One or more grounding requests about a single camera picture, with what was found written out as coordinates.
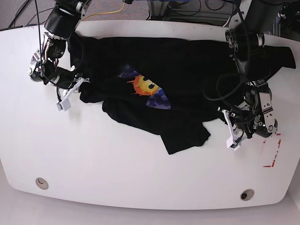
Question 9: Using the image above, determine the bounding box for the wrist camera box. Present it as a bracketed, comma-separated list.
[226, 137, 240, 151]
[56, 99, 71, 111]

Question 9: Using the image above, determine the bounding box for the table cable grommet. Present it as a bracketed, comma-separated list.
[35, 178, 49, 190]
[240, 189, 255, 201]

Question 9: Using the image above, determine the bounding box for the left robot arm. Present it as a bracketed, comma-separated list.
[204, 0, 286, 150]

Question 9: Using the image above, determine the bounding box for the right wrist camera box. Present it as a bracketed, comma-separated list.
[56, 99, 71, 111]

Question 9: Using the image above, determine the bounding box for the right table cable grommet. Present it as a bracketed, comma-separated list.
[240, 189, 255, 201]

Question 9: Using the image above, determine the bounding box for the black t-shirt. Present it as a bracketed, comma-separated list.
[67, 34, 296, 155]

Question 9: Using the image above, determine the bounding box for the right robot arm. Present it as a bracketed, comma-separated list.
[28, 0, 91, 111]

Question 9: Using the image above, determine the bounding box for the red tape rectangle marking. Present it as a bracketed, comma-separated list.
[260, 133, 282, 168]

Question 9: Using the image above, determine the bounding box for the left table cable grommet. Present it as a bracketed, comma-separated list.
[35, 178, 49, 190]

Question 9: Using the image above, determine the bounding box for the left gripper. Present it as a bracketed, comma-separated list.
[217, 107, 253, 145]

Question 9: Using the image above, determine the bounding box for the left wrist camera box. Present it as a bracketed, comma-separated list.
[226, 137, 240, 151]

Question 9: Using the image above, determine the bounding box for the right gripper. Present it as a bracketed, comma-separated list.
[55, 76, 90, 103]

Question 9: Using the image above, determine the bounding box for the yellow cable on floor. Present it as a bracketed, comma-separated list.
[82, 0, 126, 22]

